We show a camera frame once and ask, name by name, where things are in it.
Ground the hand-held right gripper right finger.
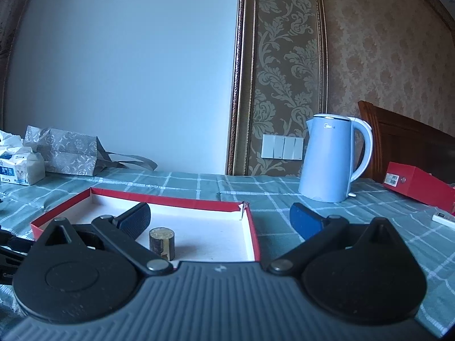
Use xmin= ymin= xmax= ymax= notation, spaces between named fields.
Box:
xmin=268 ymin=202 xmax=408 ymax=276

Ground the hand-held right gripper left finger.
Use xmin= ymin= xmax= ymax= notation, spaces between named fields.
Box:
xmin=44 ymin=202 xmax=175 ymax=278

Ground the red shallow cardboard box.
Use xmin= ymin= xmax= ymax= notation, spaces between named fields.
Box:
xmin=30 ymin=186 xmax=262 ymax=261

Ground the small metal can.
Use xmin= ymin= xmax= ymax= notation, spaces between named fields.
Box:
xmin=148 ymin=228 xmax=176 ymax=261

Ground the green checked tablecloth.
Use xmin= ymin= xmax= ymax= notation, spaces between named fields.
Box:
xmin=0 ymin=169 xmax=455 ymax=341

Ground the light blue electric kettle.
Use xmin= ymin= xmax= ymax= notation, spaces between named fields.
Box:
xmin=298 ymin=114 xmax=374 ymax=203

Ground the white tissue pack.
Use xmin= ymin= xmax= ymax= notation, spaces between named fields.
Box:
xmin=0 ymin=130 xmax=47 ymax=186

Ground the grey patterned gift bag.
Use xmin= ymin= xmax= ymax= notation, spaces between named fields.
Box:
xmin=24 ymin=125 xmax=158 ymax=177

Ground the red labelled cardboard box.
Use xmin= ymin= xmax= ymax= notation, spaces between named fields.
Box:
xmin=383 ymin=161 xmax=455 ymax=215

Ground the brown wooden headboard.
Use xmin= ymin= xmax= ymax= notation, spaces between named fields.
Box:
xmin=357 ymin=100 xmax=455 ymax=185

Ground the small white device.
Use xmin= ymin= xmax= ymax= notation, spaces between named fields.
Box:
xmin=432 ymin=212 xmax=455 ymax=226

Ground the brown curtain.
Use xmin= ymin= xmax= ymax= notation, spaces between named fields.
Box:
xmin=0 ymin=0 xmax=45 ymax=89

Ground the white wall switch panel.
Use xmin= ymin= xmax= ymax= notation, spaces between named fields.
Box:
xmin=261 ymin=134 xmax=304 ymax=160

